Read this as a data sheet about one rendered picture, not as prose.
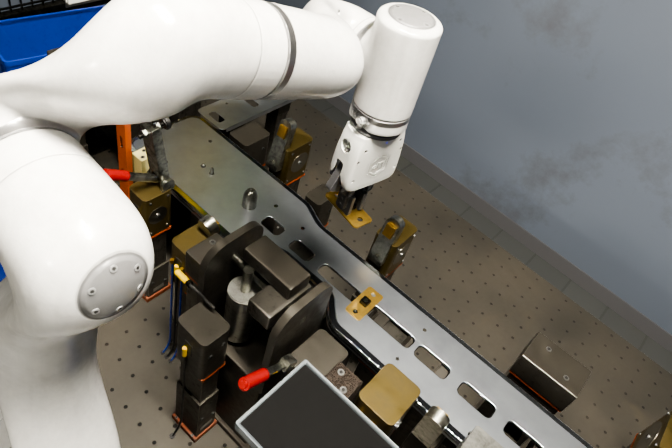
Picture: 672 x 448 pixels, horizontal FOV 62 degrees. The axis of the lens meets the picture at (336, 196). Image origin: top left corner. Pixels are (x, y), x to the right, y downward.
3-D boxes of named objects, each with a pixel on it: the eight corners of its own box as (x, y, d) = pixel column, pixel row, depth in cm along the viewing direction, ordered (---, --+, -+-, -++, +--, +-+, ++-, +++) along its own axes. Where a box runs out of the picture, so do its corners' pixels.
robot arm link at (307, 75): (166, 34, 59) (336, 55, 83) (265, 118, 52) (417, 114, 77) (193, -51, 55) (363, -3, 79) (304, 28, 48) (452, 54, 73)
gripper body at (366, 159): (368, 140, 74) (348, 200, 82) (421, 123, 80) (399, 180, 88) (334, 108, 78) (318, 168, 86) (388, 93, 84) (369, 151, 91)
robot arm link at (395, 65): (336, 92, 77) (385, 129, 73) (359, 1, 68) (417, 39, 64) (376, 76, 82) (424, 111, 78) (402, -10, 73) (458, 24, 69)
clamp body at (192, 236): (211, 341, 134) (224, 239, 108) (174, 369, 127) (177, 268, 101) (193, 322, 136) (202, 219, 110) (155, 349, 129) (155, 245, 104)
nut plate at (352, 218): (372, 221, 91) (374, 216, 90) (354, 229, 89) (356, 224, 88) (341, 188, 95) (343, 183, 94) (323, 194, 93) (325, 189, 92)
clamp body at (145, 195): (171, 289, 141) (174, 189, 117) (137, 311, 135) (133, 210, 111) (155, 273, 144) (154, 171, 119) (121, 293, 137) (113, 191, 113)
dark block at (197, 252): (218, 364, 129) (235, 248, 101) (193, 384, 125) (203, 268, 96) (203, 349, 131) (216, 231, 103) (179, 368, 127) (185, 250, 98)
